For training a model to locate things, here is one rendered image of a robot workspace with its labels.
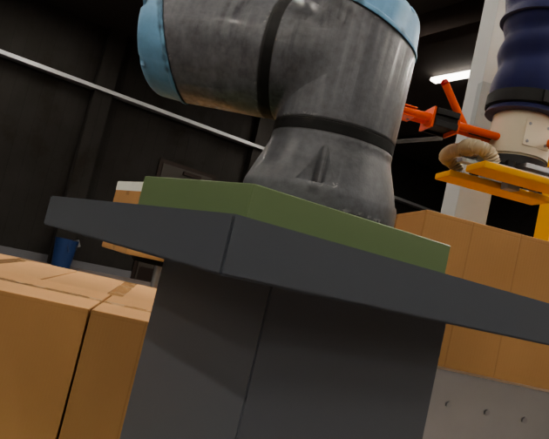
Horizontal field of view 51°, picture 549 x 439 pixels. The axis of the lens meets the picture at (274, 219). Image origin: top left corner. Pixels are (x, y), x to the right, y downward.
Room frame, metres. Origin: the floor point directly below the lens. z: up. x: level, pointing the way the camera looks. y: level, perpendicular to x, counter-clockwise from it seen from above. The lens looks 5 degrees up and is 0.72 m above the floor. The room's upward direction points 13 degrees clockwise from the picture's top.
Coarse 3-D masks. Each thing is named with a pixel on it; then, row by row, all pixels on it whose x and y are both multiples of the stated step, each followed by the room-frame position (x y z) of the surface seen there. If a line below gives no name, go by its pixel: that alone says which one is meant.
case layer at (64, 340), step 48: (0, 288) 1.29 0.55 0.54; (48, 288) 1.49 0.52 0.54; (96, 288) 1.76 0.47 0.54; (144, 288) 2.15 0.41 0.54; (0, 336) 1.28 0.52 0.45; (48, 336) 1.29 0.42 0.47; (96, 336) 1.31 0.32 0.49; (144, 336) 1.32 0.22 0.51; (0, 384) 1.28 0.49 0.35; (48, 384) 1.30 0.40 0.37; (96, 384) 1.31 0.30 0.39; (0, 432) 1.29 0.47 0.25; (48, 432) 1.30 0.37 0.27; (96, 432) 1.32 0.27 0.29
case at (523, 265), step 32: (416, 224) 1.46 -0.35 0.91; (448, 224) 1.42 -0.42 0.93; (480, 224) 1.44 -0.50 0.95; (480, 256) 1.44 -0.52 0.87; (512, 256) 1.45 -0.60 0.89; (544, 256) 1.46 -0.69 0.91; (512, 288) 1.45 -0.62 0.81; (544, 288) 1.47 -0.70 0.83; (448, 352) 1.43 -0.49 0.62; (480, 352) 1.44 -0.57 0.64; (512, 352) 1.46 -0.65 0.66; (544, 352) 1.47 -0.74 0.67; (544, 384) 1.47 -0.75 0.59
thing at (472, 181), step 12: (444, 180) 1.75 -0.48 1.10; (456, 180) 1.72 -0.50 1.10; (468, 180) 1.69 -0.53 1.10; (480, 180) 1.69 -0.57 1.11; (492, 180) 1.71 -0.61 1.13; (492, 192) 1.77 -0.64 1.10; (504, 192) 1.73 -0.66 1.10; (516, 192) 1.71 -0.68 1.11; (528, 192) 1.71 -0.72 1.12; (528, 204) 1.81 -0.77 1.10; (540, 204) 1.77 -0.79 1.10
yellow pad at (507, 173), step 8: (512, 160) 1.54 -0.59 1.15; (472, 168) 1.54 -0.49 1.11; (480, 168) 1.51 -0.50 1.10; (488, 168) 1.49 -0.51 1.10; (496, 168) 1.49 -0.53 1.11; (504, 168) 1.49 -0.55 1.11; (512, 168) 1.50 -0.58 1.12; (488, 176) 1.57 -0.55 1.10; (496, 176) 1.55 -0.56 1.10; (504, 176) 1.53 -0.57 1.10; (512, 176) 1.51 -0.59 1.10; (520, 176) 1.50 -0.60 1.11; (528, 176) 1.51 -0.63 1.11; (536, 176) 1.51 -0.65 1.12; (544, 176) 1.53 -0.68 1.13; (512, 184) 1.60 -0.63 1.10; (520, 184) 1.58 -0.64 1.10; (528, 184) 1.56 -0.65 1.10; (536, 184) 1.54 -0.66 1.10; (544, 184) 1.52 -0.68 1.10; (544, 192) 1.61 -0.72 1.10
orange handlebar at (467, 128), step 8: (408, 112) 1.57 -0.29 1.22; (416, 112) 1.57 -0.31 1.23; (424, 112) 1.58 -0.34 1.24; (408, 120) 1.62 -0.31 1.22; (416, 120) 1.62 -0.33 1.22; (464, 128) 1.60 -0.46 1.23; (472, 128) 1.60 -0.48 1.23; (480, 128) 1.60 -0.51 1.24; (472, 136) 1.65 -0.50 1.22; (488, 136) 1.61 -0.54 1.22; (496, 136) 1.61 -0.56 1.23
